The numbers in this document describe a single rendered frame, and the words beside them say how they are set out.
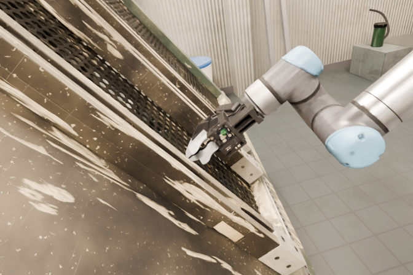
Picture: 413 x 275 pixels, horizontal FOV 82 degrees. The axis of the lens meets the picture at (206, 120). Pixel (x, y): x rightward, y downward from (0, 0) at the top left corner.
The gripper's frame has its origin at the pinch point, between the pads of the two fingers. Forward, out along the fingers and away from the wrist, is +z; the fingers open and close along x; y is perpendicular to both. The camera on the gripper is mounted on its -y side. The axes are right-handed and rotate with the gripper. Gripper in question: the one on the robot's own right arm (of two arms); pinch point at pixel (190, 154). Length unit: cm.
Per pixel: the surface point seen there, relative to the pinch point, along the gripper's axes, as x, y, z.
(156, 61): -21.5, -36.7, -2.7
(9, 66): -34.2, 18.1, -0.4
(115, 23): -39, -35, -3
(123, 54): -28.9, -18.4, -1.6
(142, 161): -11.2, 15.5, 0.0
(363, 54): 188, -317, -174
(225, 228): 13.9, 12.3, 2.2
